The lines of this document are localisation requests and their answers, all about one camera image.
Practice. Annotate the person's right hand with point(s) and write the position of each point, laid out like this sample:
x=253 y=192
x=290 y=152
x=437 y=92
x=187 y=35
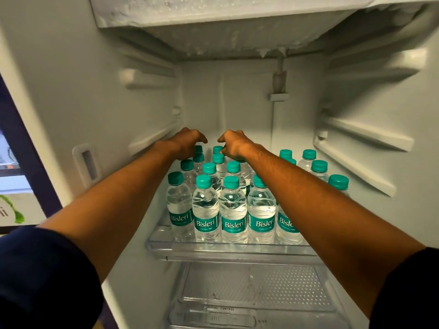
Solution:
x=238 y=145

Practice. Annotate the person's left hand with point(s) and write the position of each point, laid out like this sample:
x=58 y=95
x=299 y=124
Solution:
x=183 y=143

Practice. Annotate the person's right fingers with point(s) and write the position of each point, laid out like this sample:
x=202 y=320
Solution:
x=226 y=138

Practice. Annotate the person's left fingers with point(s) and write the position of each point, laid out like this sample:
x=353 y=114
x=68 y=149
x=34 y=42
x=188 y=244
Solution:
x=198 y=137

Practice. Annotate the person's right forearm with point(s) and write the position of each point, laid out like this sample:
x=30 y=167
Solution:
x=325 y=219

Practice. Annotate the person's left forearm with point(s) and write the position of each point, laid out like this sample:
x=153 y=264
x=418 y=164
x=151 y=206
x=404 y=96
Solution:
x=116 y=205

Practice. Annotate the group of teal-capped water bottles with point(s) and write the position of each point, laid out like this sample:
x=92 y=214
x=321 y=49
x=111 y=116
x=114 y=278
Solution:
x=233 y=208

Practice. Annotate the white drain fitting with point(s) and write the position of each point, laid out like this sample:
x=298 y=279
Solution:
x=279 y=85

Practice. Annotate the frosted freezer compartment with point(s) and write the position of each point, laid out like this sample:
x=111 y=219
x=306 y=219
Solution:
x=240 y=27

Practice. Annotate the clear glass refrigerator shelf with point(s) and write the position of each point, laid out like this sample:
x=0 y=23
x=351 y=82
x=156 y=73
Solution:
x=233 y=251

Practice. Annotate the clear crisper drawer cover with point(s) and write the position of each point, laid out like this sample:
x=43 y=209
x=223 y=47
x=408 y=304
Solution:
x=257 y=291

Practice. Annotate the white refrigerator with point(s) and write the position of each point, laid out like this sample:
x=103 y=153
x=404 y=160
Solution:
x=377 y=208

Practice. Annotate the dark blue left sleeve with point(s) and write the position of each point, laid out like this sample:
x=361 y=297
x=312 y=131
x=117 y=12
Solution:
x=41 y=280

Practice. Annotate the dark blue sleeve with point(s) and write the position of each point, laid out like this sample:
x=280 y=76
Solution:
x=408 y=291
x=41 y=280

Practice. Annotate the dark blue right sleeve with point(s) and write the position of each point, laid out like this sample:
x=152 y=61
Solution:
x=408 y=291

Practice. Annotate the white door switch panel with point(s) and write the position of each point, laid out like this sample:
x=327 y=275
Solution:
x=87 y=166

